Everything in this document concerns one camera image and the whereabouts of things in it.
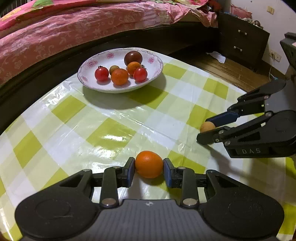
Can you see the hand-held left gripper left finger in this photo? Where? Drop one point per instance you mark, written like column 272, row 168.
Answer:
column 131, row 172

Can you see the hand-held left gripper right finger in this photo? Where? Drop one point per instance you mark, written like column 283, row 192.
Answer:
column 167, row 172

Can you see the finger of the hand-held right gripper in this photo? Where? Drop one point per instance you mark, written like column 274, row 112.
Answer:
column 209, row 137
column 225, row 118

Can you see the brown longan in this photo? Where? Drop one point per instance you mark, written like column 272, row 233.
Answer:
column 207, row 127
column 113, row 68

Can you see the orange mandarin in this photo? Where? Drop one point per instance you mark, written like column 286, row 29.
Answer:
column 149, row 164
column 133, row 67
column 119, row 76

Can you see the red cherry tomato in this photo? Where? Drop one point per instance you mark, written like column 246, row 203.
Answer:
column 140, row 74
column 101, row 73

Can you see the white floral-rim plate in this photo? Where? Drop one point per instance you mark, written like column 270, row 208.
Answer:
column 92, row 76

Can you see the dark purple tomato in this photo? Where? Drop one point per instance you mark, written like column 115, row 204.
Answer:
column 133, row 58

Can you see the white paper scrap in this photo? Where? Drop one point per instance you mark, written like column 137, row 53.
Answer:
column 218, row 56

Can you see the dark wooden nightstand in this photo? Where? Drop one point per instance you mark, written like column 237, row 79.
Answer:
column 242, row 39

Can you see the pink cloth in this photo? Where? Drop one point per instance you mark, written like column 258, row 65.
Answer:
column 240, row 11

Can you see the wall power outlet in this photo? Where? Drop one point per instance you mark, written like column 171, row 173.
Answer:
column 275, row 56

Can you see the dark wooden bed frame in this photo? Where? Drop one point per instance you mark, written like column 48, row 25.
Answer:
column 34, row 83

